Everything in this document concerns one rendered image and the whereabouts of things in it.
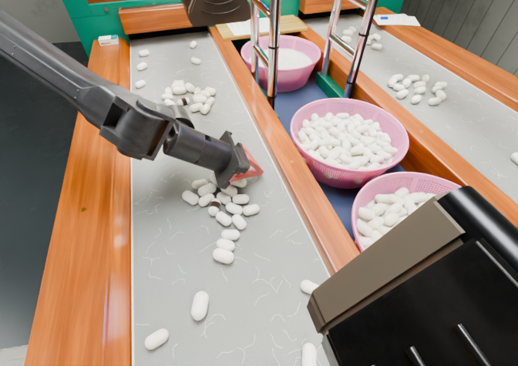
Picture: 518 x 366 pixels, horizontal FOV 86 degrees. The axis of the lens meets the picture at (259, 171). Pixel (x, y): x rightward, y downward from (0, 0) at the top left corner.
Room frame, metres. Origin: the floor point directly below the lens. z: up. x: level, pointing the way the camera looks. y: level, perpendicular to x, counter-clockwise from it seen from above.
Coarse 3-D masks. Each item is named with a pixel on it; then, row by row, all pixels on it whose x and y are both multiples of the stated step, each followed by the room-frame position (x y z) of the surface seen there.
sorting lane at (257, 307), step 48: (144, 48) 1.02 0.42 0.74; (144, 96) 0.70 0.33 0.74; (192, 96) 0.70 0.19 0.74; (144, 192) 0.35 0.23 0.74; (192, 192) 0.35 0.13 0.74; (240, 192) 0.35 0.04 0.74; (144, 240) 0.24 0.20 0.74; (192, 240) 0.24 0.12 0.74; (240, 240) 0.24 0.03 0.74; (288, 240) 0.24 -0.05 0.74; (144, 288) 0.16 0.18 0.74; (192, 288) 0.16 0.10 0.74; (240, 288) 0.16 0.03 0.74; (288, 288) 0.16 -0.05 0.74; (144, 336) 0.09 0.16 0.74; (192, 336) 0.09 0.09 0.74; (240, 336) 0.09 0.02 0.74; (288, 336) 0.09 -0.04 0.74
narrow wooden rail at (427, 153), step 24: (336, 72) 0.83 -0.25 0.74; (360, 72) 0.79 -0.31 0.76; (360, 96) 0.70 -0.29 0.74; (384, 96) 0.66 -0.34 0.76; (408, 120) 0.55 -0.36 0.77; (432, 144) 0.46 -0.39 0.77; (408, 168) 0.47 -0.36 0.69; (432, 168) 0.42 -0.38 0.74; (456, 168) 0.39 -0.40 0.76; (480, 192) 0.33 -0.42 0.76
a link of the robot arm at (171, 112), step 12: (144, 108) 0.33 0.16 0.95; (156, 108) 0.35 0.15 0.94; (168, 108) 0.43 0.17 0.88; (180, 108) 0.44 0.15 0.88; (168, 120) 0.34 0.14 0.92; (180, 120) 0.39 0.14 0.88; (168, 132) 0.33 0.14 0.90; (156, 144) 0.33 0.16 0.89; (132, 156) 0.31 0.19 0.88; (144, 156) 0.31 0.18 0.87
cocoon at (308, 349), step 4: (304, 344) 0.08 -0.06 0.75; (308, 344) 0.08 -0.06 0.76; (312, 344) 0.08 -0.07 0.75; (304, 348) 0.08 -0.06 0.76; (308, 348) 0.08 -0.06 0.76; (312, 348) 0.08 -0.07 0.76; (304, 352) 0.07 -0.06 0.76; (308, 352) 0.07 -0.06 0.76; (312, 352) 0.07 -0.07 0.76; (304, 356) 0.07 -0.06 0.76; (308, 356) 0.07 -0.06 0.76; (312, 356) 0.07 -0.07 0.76; (304, 360) 0.06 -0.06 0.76; (308, 360) 0.06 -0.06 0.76; (312, 360) 0.06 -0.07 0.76; (304, 364) 0.06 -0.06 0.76; (308, 364) 0.06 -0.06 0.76; (312, 364) 0.06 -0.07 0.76
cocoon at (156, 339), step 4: (156, 332) 0.10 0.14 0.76; (160, 332) 0.09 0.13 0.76; (164, 332) 0.10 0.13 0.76; (148, 336) 0.09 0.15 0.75; (152, 336) 0.09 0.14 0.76; (156, 336) 0.09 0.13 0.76; (160, 336) 0.09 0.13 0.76; (164, 336) 0.09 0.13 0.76; (148, 340) 0.09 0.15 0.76; (152, 340) 0.09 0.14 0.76; (156, 340) 0.09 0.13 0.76; (160, 340) 0.09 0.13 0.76; (164, 340) 0.09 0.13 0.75; (148, 344) 0.08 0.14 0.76; (152, 344) 0.08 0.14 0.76; (156, 344) 0.08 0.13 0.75; (148, 348) 0.08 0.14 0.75; (152, 348) 0.08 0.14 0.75
